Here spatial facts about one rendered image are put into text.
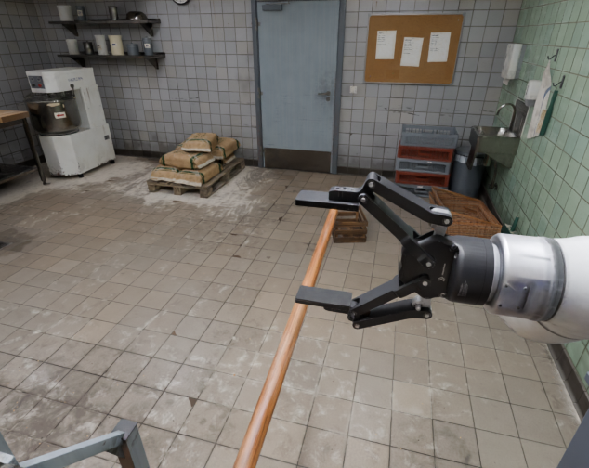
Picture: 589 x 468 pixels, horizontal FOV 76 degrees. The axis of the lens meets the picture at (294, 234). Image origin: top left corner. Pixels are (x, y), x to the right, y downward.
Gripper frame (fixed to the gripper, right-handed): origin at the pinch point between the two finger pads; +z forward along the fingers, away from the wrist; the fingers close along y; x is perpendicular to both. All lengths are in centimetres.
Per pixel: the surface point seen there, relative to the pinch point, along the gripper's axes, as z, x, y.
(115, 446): 40, 0, 53
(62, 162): 397, 351, 124
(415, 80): -32, 463, 26
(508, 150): -118, 345, 73
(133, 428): 39, 4, 53
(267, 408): 5.5, -1.9, 28.2
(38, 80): 405, 359, 27
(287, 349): 5.6, 10.9, 28.3
